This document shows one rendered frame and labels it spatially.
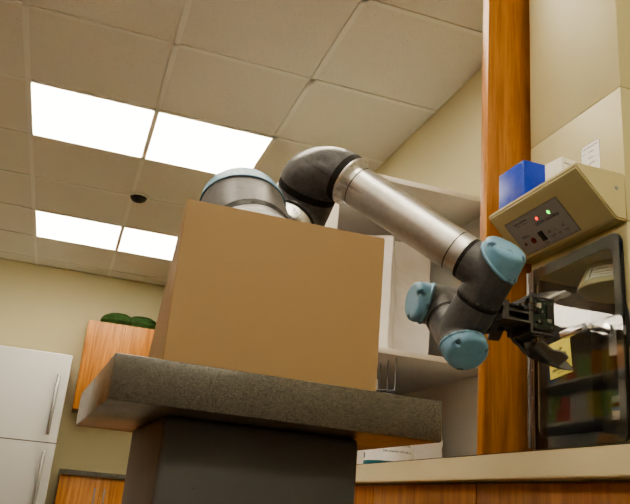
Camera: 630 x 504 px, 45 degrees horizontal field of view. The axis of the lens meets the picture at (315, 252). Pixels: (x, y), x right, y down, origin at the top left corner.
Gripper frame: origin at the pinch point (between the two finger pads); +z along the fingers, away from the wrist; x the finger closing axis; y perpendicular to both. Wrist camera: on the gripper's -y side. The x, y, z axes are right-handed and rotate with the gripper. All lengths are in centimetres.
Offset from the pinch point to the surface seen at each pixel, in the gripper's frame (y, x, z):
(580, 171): 10.6, 29.1, -4.6
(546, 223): -5.9, 24.8, -0.8
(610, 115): 7.6, 45.7, 5.7
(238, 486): 49, -36, -74
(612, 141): 7.8, 39.5, 5.7
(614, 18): 10, 68, 6
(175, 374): 55, -27, -82
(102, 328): -511, 90, -70
